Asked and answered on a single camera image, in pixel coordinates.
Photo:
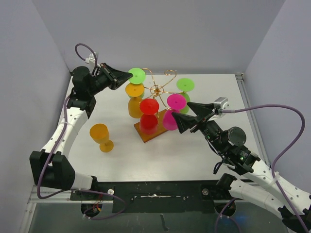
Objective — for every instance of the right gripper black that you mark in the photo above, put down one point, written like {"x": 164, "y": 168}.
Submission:
{"x": 201, "y": 109}

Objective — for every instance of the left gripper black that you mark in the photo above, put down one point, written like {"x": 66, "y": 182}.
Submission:
{"x": 116, "y": 78}

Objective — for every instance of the orange wine glass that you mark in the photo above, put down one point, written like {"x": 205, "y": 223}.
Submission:
{"x": 133, "y": 106}
{"x": 100, "y": 134}

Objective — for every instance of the magenta wine glass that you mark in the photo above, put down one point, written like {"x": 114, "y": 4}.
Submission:
{"x": 176, "y": 102}

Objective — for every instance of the green wine glass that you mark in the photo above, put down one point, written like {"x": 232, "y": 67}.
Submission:
{"x": 185, "y": 85}
{"x": 137, "y": 76}

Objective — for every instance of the red wine glass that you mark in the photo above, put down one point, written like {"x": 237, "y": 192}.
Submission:
{"x": 148, "y": 122}

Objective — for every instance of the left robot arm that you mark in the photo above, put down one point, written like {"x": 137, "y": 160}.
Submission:
{"x": 50, "y": 165}

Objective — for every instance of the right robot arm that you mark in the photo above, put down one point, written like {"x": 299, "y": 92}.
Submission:
{"x": 273, "y": 193}

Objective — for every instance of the wooden rack base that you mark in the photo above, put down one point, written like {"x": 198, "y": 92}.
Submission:
{"x": 160, "y": 130}

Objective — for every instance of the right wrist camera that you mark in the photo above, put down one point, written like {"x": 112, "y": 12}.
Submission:
{"x": 219, "y": 105}

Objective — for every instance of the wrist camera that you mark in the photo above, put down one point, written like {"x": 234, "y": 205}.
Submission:
{"x": 90, "y": 61}
{"x": 219, "y": 105}

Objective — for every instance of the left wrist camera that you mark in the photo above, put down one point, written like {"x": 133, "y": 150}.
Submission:
{"x": 90, "y": 61}

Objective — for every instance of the gold wire glass rack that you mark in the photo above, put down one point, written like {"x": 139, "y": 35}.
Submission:
{"x": 157, "y": 90}

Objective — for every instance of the black base frame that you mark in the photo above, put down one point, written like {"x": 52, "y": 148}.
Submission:
{"x": 157, "y": 197}

